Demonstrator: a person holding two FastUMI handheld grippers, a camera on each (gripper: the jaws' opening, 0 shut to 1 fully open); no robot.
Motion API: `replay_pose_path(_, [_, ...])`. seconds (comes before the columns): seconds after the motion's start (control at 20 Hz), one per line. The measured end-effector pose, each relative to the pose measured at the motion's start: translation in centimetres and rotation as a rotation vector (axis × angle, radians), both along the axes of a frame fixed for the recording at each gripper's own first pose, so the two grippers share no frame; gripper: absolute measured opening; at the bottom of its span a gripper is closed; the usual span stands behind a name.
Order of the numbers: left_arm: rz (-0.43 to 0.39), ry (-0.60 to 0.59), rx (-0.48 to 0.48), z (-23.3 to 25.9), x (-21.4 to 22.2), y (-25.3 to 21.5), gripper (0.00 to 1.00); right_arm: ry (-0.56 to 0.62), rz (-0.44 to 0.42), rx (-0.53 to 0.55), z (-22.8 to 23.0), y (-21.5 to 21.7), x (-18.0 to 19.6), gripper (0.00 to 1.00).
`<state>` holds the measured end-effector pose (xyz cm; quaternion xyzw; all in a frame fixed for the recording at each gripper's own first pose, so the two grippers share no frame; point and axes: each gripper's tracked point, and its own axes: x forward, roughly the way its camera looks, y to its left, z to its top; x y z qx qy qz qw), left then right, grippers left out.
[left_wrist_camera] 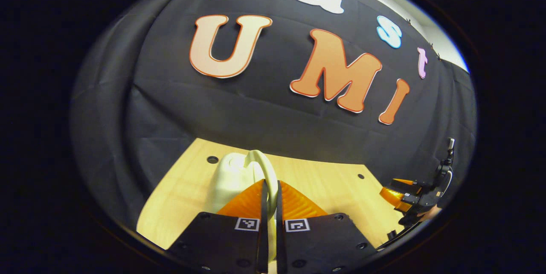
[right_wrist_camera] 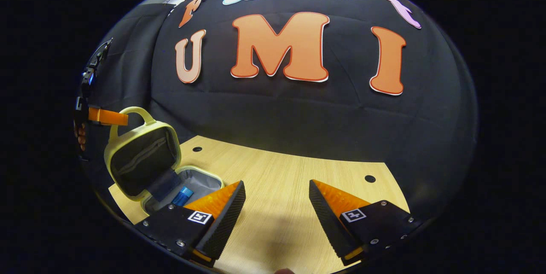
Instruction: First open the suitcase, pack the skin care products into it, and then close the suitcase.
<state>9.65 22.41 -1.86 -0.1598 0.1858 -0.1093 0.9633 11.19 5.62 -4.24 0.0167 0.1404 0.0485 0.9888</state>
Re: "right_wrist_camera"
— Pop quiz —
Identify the clear bottle with blue cap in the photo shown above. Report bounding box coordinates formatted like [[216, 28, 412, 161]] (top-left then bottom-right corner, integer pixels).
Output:
[[172, 186, 195, 206]]

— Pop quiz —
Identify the pale yellow suitcase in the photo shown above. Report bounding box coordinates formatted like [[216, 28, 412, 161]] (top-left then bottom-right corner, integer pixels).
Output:
[[104, 107, 224, 216]]

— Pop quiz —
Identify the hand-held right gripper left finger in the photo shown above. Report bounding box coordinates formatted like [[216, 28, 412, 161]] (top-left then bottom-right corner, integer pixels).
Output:
[[136, 180, 247, 268]]

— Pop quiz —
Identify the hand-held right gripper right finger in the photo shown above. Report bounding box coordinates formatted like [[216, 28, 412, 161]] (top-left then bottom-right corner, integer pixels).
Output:
[[308, 179, 421, 267]]

